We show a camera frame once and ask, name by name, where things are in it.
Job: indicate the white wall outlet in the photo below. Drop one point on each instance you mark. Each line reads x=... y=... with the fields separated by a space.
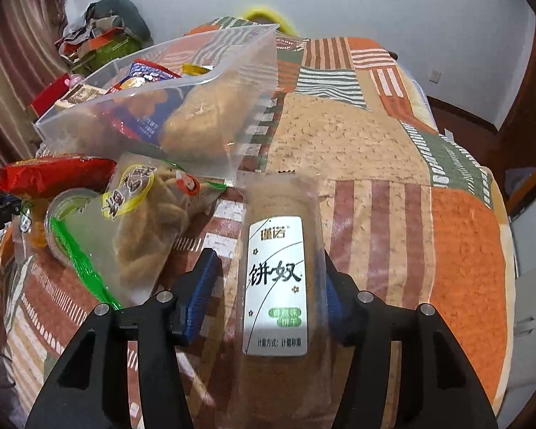
x=435 y=76

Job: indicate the red snack packet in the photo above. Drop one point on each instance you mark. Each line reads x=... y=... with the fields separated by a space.
x=53 y=174

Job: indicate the red box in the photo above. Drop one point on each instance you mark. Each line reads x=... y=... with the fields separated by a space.
x=49 y=96

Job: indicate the yellow snack packet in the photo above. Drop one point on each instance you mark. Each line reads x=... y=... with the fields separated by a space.
x=196 y=69

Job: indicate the fried dough twist bag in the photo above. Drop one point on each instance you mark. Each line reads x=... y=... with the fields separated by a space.
x=152 y=214

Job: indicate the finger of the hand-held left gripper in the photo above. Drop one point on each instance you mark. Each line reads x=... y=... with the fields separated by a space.
x=0 y=215

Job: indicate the small cartoon snack packet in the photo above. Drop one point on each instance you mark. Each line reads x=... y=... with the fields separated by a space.
x=131 y=87

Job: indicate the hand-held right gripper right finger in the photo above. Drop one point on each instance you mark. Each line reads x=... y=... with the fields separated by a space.
x=334 y=308

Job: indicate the white label biscuit pack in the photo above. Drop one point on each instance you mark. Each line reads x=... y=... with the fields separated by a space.
x=277 y=286

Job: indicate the striped patchwork quilt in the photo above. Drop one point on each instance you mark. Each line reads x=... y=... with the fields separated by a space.
x=384 y=165

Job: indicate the yellow curved object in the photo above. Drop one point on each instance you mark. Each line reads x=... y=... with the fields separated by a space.
x=268 y=9

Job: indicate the green cardboard box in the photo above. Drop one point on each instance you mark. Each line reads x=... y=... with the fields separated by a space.
x=107 y=51

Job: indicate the green lid snack cup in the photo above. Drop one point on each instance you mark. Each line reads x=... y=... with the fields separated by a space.
x=67 y=205

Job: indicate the clear bread pack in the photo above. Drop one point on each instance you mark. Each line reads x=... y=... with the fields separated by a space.
x=196 y=116

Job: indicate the orange snack bag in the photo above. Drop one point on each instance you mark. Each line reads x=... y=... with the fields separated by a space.
x=38 y=232

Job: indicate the blue white snack bag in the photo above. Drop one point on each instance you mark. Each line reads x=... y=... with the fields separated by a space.
x=152 y=71

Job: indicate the pile of clutter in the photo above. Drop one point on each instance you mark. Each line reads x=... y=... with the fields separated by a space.
x=73 y=40

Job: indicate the striped brown curtain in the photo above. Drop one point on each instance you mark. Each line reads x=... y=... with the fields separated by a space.
x=9 y=76

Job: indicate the clear plastic container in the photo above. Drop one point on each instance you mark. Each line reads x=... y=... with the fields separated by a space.
x=250 y=98

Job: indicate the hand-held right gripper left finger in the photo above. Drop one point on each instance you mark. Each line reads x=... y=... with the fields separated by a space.
x=201 y=295

